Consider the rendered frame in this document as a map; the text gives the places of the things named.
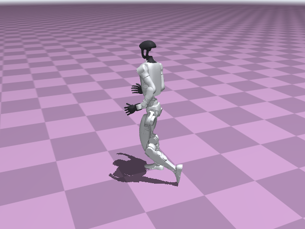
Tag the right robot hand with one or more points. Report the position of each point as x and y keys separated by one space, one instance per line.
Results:
x=139 y=88

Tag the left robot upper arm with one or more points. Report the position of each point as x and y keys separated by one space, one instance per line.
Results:
x=143 y=72

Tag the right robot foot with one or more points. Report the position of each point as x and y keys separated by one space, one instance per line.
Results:
x=152 y=166

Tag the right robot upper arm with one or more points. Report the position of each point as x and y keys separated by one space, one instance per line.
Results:
x=163 y=86

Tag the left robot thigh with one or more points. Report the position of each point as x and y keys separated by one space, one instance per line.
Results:
x=145 y=129

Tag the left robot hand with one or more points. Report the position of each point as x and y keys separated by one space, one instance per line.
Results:
x=131 y=108

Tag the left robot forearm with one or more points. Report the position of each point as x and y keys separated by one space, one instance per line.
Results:
x=147 y=99

